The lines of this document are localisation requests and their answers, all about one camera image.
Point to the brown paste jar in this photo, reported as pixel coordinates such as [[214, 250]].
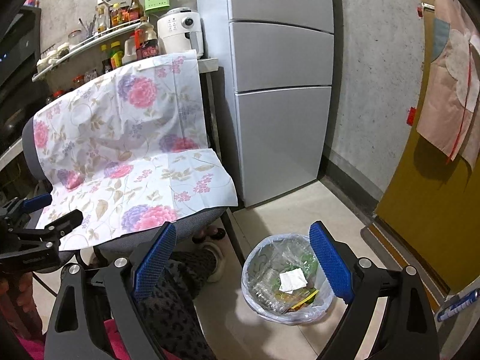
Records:
[[78, 81]]

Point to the white plastic jug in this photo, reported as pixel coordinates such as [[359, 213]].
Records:
[[129, 51]]

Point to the red wall hook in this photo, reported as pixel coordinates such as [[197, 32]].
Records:
[[411, 116], [425, 9]]

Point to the green plastic bottle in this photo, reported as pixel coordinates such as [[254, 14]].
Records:
[[307, 263]]

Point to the person's left hand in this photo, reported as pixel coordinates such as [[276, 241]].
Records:
[[20, 300]]

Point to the clear yellow-label wrapper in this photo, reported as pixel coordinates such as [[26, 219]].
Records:
[[300, 300]]

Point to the small clear condiment bottle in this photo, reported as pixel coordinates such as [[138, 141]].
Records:
[[101, 20]]

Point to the floral printed cloth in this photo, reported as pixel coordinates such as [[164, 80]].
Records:
[[131, 138]]

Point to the white corner shelf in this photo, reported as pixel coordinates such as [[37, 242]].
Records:
[[90, 45]]

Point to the white air fryer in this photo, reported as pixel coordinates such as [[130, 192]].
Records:
[[176, 30]]

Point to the yellow green bottle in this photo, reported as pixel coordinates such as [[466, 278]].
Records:
[[116, 56]]

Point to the blue white tube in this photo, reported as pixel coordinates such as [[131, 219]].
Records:
[[457, 303]]

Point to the white tissue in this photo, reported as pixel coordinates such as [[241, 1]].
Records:
[[291, 280]]

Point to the large red-label soy sauce bottle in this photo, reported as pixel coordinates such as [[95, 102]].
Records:
[[148, 41]]

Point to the pink paper hanging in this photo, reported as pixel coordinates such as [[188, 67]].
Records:
[[442, 120]]

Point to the dark red slipper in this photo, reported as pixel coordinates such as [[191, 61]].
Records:
[[208, 235]]

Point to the orange oil bottle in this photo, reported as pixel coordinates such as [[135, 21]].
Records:
[[116, 15]]

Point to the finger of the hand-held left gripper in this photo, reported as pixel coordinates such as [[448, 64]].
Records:
[[35, 202], [63, 222]]

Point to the person's leopard print leg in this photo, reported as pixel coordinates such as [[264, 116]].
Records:
[[180, 307]]

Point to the white slipper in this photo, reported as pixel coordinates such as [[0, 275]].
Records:
[[216, 260]]

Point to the pink garment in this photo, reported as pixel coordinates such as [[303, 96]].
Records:
[[15, 349]]

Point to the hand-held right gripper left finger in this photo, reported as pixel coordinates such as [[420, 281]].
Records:
[[153, 266]]

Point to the grey office chair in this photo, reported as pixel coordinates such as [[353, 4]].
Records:
[[195, 227]]

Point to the clear drinking glass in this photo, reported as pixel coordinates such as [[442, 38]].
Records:
[[92, 75]]

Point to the small dark bottle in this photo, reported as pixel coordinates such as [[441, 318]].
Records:
[[106, 62]]

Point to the white spice jar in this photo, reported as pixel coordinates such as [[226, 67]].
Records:
[[52, 56], [42, 64], [63, 50]]

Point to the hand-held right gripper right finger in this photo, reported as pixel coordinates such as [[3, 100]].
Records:
[[332, 262]]

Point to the yellow door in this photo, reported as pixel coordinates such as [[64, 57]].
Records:
[[412, 195]]

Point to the black range hood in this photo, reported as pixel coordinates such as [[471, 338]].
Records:
[[18, 45]]

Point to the trash bin with white bag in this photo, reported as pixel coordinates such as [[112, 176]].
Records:
[[249, 273]]

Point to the tall dark sauce bottle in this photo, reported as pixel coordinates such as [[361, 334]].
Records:
[[135, 5]]

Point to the cup of kitchen tools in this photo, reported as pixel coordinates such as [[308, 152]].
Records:
[[88, 28]]

